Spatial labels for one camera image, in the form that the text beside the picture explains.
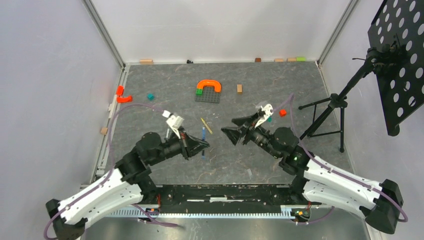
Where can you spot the orange curved block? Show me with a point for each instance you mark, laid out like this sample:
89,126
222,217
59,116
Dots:
124,99

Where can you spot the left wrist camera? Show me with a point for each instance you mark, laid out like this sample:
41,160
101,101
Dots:
174,122

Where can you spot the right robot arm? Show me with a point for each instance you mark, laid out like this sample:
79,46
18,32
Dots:
317,181

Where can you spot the small teal cube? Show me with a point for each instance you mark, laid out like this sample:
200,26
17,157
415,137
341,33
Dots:
150,96

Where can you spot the orange arch block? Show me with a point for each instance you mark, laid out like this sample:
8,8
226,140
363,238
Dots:
216,85

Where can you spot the clear small pen cap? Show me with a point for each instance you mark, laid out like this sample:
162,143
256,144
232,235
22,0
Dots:
260,105

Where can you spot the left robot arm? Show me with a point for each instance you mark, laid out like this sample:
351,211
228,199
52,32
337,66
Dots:
127,183

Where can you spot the red cube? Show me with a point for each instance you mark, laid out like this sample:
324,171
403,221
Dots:
282,113

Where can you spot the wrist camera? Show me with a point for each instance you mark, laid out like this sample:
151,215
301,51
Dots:
264,113
174,122

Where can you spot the wooden block at wall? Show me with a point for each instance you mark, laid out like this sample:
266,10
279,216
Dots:
146,61

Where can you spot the yellow highlighter pen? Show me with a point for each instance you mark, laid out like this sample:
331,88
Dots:
206,126

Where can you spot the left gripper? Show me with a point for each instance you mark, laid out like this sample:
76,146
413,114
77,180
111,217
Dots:
190,146

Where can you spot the wooden block left edge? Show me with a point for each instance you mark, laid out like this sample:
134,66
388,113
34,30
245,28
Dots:
104,131

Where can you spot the dark grey lego baseplate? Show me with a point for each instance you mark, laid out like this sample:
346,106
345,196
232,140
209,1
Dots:
208,96

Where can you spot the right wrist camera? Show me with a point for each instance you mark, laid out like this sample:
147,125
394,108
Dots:
264,113

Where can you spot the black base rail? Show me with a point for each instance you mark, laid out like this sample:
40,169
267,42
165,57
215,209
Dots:
249,198

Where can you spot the black perforated panel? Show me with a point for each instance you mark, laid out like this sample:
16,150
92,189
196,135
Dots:
397,33

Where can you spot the black tripod stand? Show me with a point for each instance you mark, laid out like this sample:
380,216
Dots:
341,96

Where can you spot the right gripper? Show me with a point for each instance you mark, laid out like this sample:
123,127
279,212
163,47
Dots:
233,133

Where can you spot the green lego brick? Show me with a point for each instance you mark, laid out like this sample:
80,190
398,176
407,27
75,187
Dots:
199,91

